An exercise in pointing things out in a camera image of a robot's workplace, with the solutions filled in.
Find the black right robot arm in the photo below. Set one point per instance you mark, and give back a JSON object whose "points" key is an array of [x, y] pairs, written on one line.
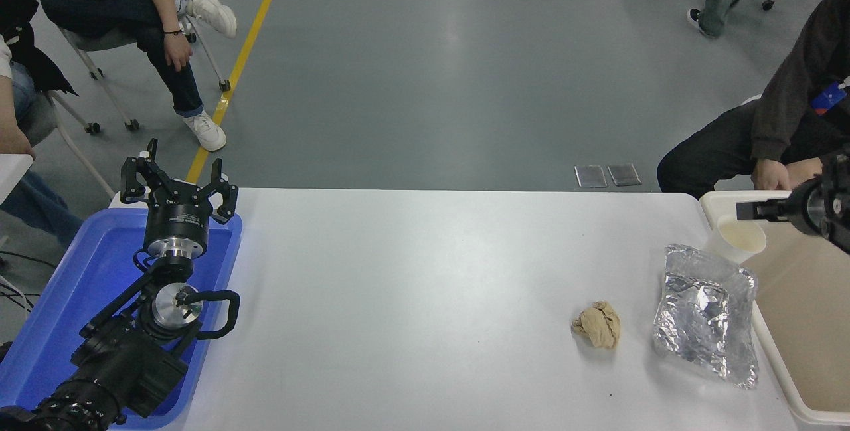
{"points": [[840, 205]]}

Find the hand of person beside bin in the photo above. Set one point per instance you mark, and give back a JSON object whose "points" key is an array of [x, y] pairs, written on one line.
{"points": [[770, 175], [805, 171]]}

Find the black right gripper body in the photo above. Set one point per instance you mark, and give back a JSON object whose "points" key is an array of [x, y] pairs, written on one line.
{"points": [[811, 205]]}

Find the small white table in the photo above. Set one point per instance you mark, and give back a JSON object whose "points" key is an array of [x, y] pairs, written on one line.
{"points": [[12, 172]]}

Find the person beside bin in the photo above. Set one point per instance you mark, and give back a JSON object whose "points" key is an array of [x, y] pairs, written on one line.
{"points": [[790, 99]]}

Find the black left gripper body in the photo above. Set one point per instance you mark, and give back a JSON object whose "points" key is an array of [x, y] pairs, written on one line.
{"points": [[178, 218]]}

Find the hand of person beside table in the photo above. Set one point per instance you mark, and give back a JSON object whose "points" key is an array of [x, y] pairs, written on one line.
{"points": [[14, 142]]}

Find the crumpled tan paper ball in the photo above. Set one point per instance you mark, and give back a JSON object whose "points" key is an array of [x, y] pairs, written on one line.
{"points": [[597, 326]]}

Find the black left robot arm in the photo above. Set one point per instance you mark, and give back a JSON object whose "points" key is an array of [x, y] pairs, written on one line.
{"points": [[126, 358]]}

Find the white wheeled chair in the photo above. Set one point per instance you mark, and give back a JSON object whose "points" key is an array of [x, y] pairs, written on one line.
{"points": [[109, 39]]}

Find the seated person's hand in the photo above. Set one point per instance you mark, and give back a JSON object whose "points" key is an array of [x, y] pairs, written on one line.
{"points": [[176, 51]]}

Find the blue plastic tray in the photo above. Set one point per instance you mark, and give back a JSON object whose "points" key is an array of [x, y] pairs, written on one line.
{"points": [[73, 285]]}

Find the grey white-framed chair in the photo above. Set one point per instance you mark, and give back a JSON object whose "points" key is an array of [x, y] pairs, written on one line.
{"points": [[43, 119]]}

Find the large pale bin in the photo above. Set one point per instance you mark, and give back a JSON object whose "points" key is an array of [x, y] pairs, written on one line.
{"points": [[807, 325]]}

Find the white paper cup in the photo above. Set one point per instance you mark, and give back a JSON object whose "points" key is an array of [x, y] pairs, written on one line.
{"points": [[737, 242]]}

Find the seated person, legs crossed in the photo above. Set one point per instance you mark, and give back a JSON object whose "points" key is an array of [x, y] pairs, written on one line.
{"points": [[106, 9]]}

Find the metal floor plate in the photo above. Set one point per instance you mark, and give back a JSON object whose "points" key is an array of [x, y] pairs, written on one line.
{"points": [[624, 174], [590, 176]]}

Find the person beside small white table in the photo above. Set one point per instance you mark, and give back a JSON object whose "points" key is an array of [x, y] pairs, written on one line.
{"points": [[26, 59]]}

